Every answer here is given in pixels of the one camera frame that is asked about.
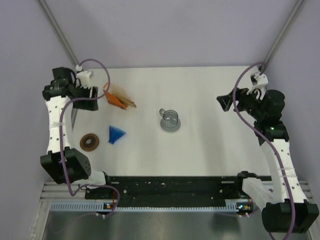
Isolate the grey slotted cable duct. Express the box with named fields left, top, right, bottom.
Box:
left=50, top=201, right=254, bottom=213

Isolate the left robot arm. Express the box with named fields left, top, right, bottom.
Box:
left=40, top=65, right=114, bottom=199

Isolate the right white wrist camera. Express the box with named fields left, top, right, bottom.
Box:
left=248, top=72, right=269, bottom=94

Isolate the aluminium front rail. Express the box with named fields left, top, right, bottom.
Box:
left=40, top=180, right=313, bottom=201

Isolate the blue glass dripper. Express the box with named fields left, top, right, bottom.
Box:
left=108, top=125, right=126, bottom=145

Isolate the left aluminium corner post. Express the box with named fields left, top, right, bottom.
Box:
left=36, top=0, right=79, bottom=65

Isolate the brown wooden ring holder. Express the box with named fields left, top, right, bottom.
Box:
left=79, top=133, right=100, bottom=152

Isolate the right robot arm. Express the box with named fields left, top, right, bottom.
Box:
left=216, top=88, right=320, bottom=240

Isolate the aluminium corner post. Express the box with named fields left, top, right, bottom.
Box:
left=264, top=0, right=307, bottom=65
left=36, top=0, right=79, bottom=65

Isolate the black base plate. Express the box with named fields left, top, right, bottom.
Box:
left=84, top=175, right=273, bottom=208

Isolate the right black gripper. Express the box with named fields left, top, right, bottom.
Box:
left=216, top=84, right=265, bottom=121

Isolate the right aluminium corner post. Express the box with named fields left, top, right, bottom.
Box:
left=264, top=0, right=307, bottom=65

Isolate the orange filter package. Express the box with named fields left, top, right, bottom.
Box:
left=102, top=83, right=137, bottom=110

